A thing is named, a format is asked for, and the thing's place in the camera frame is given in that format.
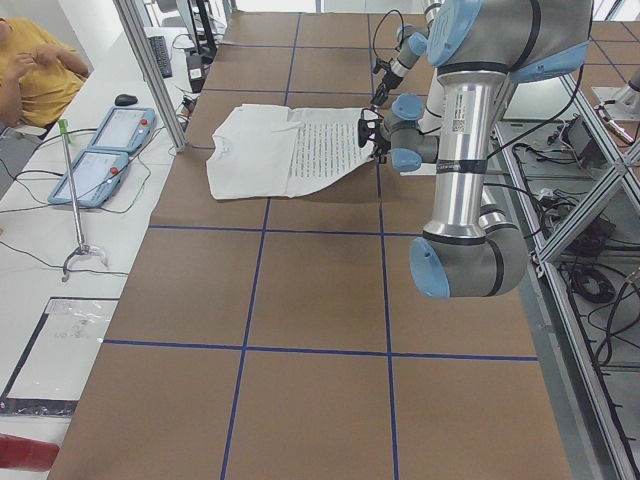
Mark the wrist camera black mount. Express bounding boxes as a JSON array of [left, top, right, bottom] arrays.
[[372, 57, 391, 75], [357, 108, 384, 148]]

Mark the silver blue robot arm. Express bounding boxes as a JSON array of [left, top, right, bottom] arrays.
[[357, 1, 593, 298], [370, 1, 483, 109]]

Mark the aluminium frame post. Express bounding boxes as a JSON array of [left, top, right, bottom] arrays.
[[113, 0, 187, 153]]

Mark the blue teach pendant far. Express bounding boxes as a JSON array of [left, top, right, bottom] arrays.
[[89, 106, 156, 154]]

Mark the red cylinder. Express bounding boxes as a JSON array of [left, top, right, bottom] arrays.
[[1, 434, 60, 472]]

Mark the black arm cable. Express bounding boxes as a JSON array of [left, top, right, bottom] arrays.
[[368, 8, 407, 64], [479, 64, 586, 191]]

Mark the aluminium frame rail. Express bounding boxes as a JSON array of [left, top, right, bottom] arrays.
[[492, 65, 639, 479]]

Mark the white long-sleeve printed shirt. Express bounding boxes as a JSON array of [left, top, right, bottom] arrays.
[[206, 104, 373, 200]]

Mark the black computer mouse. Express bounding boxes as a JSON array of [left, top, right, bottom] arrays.
[[114, 94, 138, 107]]

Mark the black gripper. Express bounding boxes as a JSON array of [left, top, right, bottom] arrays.
[[371, 70, 403, 106], [369, 119, 391, 163]]

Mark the blue teach pendant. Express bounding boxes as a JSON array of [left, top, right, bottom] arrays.
[[89, 106, 156, 154], [72, 149, 129, 208]]

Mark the grabber reach tool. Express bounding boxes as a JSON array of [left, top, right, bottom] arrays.
[[57, 119, 108, 282]]

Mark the black keyboard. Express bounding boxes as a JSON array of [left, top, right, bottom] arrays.
[[147, 35, 173, 78]]

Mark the clear plastic bag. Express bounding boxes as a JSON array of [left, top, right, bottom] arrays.
[[1, 297, 118, 418]]

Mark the blue teach pendant near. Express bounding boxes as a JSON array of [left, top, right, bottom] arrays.
[[72, 149, 129, 208]]

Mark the person in yellow shirt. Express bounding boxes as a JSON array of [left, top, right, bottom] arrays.
[[1, 18, 90, 130]]

